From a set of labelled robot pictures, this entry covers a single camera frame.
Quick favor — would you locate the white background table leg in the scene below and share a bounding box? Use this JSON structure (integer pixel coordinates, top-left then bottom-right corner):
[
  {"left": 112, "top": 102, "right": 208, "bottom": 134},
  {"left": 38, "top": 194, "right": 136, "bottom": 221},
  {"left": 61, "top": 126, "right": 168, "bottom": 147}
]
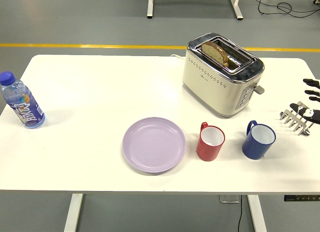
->
[
  {"left": 146, "top": 0, "right": 155, "bottom": 19},
  {"left": 226, "top": 0, "right": 244, "bottom": 21}
]

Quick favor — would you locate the lilac plate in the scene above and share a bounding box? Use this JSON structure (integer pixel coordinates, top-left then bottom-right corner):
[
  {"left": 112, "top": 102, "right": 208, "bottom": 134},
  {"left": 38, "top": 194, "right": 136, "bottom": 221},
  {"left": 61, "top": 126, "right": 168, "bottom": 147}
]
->
[{"left": 122, "top": 117, "right": 187, "bottom": 174}]

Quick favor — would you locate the blue enamel mug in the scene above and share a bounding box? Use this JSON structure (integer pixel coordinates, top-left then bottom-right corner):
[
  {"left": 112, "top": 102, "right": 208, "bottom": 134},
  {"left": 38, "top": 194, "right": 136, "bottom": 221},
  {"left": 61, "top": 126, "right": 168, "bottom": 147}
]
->
[{"left": 241, "top": 120, "right": 277, "bottom": 160}]

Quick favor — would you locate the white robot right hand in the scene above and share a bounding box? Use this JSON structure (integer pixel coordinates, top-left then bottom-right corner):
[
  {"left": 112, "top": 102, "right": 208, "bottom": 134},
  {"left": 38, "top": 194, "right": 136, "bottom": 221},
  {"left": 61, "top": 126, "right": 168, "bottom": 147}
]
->
[{"left": 289, "top": 78, "right": 320, "bottom": 125}]

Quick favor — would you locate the brown bread slice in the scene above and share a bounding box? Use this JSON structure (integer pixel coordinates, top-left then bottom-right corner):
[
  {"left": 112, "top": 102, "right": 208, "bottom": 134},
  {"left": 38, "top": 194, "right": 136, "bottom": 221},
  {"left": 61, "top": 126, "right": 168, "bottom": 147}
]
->
[{"left": 201, "top": 41, "right": 230, "bottom": 67}]

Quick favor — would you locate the black floor cable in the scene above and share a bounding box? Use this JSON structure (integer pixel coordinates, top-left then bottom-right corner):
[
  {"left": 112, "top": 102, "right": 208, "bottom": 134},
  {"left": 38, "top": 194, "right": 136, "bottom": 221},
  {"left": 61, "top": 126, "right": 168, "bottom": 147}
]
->
[{"left": 243, "top": 0, "right": 320, "bottom": 18}]

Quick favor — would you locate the black table control panel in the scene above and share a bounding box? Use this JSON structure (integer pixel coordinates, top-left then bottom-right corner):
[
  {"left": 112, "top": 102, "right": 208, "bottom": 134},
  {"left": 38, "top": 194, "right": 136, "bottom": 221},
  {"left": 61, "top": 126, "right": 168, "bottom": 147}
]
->
[{"left": 283, "top": 194, "right": 320, "bottom": 202}]

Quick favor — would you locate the cream and chrome toaster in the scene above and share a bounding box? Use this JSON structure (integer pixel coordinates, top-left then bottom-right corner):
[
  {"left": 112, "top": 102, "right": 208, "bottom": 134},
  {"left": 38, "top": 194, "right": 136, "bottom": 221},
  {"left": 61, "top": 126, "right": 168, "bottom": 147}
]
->
[{"left": 182, "top": 32, "right": 266, "bottom": 119}]

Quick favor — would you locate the red enamel mug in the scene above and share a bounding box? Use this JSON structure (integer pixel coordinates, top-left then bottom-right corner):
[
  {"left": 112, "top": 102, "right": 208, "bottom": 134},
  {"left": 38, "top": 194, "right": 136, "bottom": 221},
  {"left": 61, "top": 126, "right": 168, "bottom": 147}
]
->
[{"left": 196, "top": 121, "right": 226, "bottom": 162}]

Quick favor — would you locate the silver metal toast rack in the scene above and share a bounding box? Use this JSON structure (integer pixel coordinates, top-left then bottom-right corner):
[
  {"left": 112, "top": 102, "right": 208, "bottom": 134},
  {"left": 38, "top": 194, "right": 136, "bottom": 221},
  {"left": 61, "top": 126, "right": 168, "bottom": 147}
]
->
[{"left": 279, "top": 101, "right": 313, "bottom": 137}]

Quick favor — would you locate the grey bracket under table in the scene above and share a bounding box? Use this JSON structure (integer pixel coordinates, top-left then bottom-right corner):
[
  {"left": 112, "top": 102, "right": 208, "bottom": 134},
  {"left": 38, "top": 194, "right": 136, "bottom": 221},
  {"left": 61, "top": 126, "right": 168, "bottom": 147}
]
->
[{"left": 219, "top": 194, "right": 241, "bottom": 204}]

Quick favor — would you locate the black cable under table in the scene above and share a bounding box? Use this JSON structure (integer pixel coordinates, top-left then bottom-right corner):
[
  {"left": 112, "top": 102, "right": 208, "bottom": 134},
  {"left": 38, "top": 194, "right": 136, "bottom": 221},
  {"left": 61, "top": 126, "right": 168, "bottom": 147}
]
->
[{"left": 237, "top": 195, "right": 244, "bottom": 232}]

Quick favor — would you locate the blue-capped water bottle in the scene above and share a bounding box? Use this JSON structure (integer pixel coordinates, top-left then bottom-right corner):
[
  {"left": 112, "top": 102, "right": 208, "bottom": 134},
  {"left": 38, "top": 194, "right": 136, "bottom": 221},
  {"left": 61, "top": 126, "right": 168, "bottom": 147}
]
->
[{"left": 0, "top": 71, "right": 46, "bottom": 129}]

